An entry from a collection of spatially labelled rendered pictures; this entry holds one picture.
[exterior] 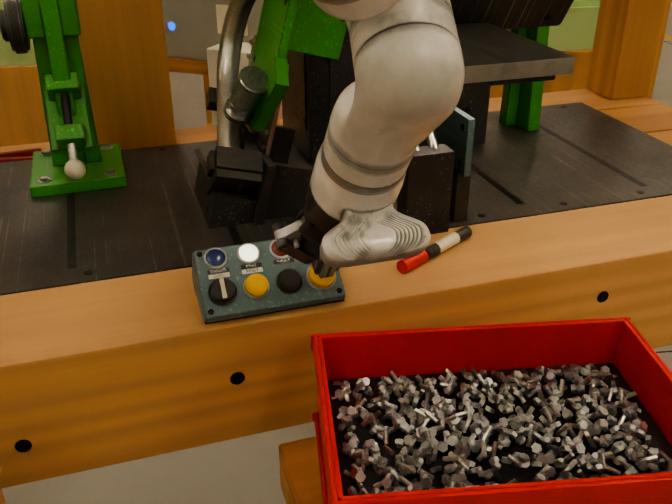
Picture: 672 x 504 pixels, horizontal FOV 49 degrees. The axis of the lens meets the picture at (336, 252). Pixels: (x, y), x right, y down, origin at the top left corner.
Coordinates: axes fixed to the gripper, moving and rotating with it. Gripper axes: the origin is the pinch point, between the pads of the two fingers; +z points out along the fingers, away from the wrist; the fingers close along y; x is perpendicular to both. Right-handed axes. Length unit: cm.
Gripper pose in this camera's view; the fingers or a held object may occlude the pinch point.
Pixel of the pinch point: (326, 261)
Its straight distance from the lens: 75.7
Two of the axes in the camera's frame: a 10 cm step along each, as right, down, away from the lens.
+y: -9.5, 1.4, -2.7
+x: 2.5, 8.7, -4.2
